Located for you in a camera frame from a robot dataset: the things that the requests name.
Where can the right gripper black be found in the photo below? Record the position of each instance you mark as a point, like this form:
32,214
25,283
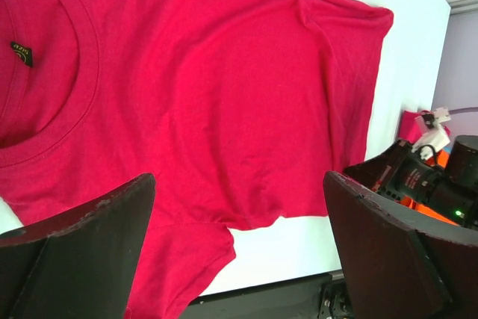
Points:
448,190

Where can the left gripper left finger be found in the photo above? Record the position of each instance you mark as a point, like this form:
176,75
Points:
80,263

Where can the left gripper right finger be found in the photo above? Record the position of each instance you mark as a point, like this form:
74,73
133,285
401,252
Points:
399,263

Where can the crimson red t shirt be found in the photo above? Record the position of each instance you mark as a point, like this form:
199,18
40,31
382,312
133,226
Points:
237,107

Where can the folded magenta t shirt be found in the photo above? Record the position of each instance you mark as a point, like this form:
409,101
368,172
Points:
411,126

